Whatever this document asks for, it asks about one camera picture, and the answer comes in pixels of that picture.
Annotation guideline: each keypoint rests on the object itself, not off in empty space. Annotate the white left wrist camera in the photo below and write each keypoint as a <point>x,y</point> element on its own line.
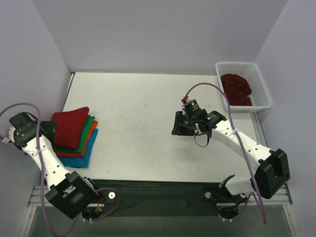
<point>8,135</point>

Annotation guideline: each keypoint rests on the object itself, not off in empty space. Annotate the blue folded t shirt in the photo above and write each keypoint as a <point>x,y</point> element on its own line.
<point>83,161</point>

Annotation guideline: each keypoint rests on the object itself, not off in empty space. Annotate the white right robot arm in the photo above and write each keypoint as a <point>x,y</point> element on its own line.
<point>270,168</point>

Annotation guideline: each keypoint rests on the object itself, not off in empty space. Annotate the red t shirt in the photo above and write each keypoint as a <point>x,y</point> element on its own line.
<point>69,127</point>

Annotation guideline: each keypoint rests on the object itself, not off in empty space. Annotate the green folded t shirt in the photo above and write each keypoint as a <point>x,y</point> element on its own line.
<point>84,136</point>

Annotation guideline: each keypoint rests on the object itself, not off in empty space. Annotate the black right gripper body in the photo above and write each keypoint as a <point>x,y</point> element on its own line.
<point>181,124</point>

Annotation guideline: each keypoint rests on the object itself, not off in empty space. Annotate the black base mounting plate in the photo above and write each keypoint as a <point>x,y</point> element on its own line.
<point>106,206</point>

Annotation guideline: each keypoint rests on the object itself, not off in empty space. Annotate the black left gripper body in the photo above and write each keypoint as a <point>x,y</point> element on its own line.
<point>48,127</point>

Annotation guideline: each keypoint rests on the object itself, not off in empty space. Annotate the aluminium extrusion rail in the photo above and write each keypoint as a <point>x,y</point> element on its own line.
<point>282,197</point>

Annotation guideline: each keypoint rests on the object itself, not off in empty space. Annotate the dark red crumpled shirt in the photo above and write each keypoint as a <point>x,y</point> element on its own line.
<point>236,89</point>

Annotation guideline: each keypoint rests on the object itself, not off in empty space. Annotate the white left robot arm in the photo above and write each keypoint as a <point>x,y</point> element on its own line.
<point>67,191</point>

